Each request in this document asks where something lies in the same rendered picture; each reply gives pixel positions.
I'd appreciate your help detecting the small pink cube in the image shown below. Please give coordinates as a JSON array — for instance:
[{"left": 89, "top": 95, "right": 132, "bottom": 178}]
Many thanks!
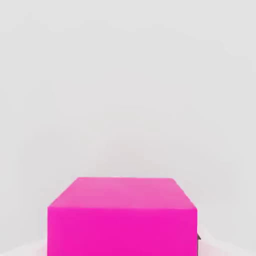
[{"left": 47, "top": 176, "right": 198, "bottom": 256}]

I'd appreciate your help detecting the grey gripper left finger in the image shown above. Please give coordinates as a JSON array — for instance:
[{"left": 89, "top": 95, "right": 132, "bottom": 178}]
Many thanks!
[{"left": 21, "top": 238, "right": 49, "bottom": 256}]

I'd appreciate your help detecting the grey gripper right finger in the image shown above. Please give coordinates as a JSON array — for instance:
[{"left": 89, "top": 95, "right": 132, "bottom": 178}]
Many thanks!
[{"left": 196, "top": 224, "right": 229, "bottom": 256}]

